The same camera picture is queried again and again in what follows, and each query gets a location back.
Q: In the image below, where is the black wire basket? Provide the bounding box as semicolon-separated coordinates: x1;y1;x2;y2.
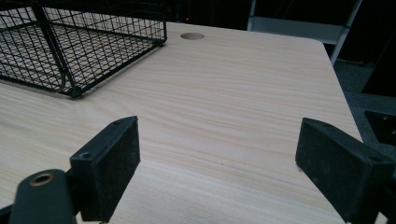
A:
0;0;168;99

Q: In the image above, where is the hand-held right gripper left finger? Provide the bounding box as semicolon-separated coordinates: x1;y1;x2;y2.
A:
69;116;141;223

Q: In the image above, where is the grey metal stand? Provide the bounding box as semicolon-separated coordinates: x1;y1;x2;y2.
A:
247;0;364;65

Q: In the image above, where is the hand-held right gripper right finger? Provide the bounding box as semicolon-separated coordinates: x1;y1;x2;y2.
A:
294;117;396;224

